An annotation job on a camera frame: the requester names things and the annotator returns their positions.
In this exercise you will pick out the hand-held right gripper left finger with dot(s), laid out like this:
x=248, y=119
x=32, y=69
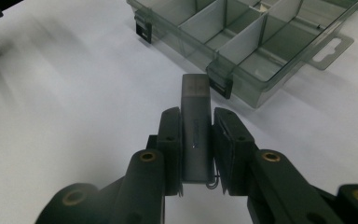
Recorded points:
x=143, y=186

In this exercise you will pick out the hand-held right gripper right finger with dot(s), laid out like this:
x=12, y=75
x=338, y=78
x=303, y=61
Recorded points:
x=261, y=180

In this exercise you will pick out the grey transparent compartment storage box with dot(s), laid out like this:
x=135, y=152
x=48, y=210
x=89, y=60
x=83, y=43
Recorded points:
x=245, y=46

